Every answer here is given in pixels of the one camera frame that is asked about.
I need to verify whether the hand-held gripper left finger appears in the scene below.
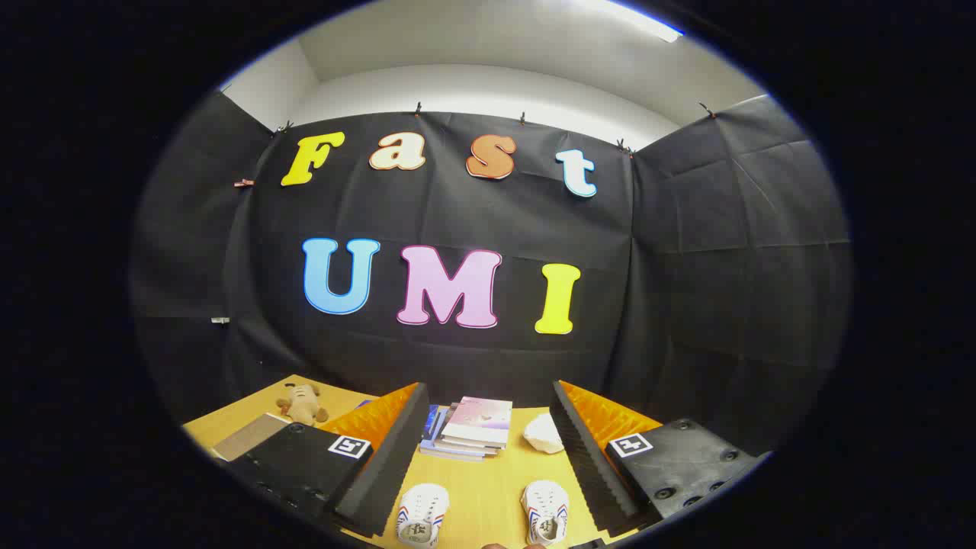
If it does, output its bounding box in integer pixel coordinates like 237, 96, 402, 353
229, 381, 430, 538

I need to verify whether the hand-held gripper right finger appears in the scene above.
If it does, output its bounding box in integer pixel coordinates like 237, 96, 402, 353
549, 380, 771, 538

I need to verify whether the white shoe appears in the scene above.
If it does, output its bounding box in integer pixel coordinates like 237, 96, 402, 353
521, 480, 570, 547
396, 483, 451, 548

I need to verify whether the beige fabric storage box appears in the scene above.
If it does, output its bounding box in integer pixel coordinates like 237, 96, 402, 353
212, 413, 292, 463

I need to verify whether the light blue book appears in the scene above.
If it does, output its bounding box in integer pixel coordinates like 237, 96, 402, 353
419, 408, 489, 463

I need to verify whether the white plush toy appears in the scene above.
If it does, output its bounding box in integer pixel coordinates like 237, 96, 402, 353
523, 413, 566, 455

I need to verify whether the white book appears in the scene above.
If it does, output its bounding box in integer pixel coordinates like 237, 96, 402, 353
432, 435, 506, 457

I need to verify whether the pink cover book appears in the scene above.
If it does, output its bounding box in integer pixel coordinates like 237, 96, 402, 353
441, 396, 514, 451

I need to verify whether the brown plush dog toy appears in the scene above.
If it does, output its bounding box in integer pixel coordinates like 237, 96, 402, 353
275, 383, 330, 426

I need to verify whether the black backdrop cloth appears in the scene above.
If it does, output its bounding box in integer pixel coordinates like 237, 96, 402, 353
130, 91, 853, 458

